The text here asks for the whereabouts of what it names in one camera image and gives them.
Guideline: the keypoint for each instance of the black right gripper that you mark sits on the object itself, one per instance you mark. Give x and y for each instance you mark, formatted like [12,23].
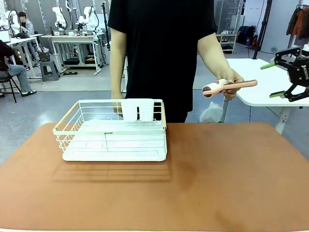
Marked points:
[300,72]

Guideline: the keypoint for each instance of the person's left forearm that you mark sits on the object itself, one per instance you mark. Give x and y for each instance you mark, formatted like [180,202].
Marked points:
[212,53]

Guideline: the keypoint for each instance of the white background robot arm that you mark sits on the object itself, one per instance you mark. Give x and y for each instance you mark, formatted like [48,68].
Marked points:
[88,18]
[10,21]
[59,18]

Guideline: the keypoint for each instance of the person's right forearm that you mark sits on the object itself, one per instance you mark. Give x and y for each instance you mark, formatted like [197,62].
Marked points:
[117,60]

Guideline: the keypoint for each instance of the person's left hand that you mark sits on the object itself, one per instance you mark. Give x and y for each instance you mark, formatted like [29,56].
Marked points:
[231,76]

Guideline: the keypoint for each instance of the person's right hand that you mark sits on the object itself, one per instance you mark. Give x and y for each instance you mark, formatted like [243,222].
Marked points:
[116,95]

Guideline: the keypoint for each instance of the white rounded side table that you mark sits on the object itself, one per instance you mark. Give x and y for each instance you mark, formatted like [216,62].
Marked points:
[265,82]

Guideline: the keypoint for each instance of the black tripod stand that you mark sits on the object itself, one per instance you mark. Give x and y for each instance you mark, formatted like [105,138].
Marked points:
[263,29]

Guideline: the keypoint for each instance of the olive hanging jacket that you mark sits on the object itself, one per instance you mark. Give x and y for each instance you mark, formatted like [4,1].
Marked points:
[291,21]

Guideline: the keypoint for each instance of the orange hanging jacket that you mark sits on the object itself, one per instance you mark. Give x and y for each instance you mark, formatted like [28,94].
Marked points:
[303,23]

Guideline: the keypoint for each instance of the dark backpack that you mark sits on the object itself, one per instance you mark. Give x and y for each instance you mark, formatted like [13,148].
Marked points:
[246,35]

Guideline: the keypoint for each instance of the light wooden shelf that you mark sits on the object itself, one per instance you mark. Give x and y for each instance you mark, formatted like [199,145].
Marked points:
[228,44]

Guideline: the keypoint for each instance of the translucent plastic bag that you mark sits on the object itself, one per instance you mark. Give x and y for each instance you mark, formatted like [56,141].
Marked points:
[212,113]

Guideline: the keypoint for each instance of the person's black t-shirt torso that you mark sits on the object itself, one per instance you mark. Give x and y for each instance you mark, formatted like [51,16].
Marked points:
[161,48]

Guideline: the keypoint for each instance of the white plastic cutlery holder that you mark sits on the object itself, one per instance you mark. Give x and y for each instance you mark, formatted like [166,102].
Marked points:
[129,110]

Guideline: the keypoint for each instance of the black pole stand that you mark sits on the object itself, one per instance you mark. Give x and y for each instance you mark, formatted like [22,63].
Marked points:
[105,24]

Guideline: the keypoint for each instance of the white drain tray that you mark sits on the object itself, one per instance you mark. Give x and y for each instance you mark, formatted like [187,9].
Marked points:
[113,155]

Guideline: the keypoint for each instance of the white background workbench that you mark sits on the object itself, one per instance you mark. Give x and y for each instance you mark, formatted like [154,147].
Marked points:
[72,37]

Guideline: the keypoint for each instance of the grey plastic stool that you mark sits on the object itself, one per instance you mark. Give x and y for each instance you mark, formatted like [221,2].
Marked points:
[49,70]

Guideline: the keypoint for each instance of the black mesh basket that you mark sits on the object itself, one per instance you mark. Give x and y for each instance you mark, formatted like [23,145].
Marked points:
[44,56]

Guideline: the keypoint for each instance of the seated person grey jacket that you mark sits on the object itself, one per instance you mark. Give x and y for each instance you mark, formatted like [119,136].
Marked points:
[27,25]

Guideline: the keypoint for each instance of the white background desk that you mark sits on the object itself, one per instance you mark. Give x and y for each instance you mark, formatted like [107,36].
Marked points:
[24,39]

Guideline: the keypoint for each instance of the seated person in jeans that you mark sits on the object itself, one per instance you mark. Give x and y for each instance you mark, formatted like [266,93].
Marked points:
[17,72]

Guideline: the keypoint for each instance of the black folding chair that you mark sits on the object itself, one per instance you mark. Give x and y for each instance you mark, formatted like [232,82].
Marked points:
[10,89]

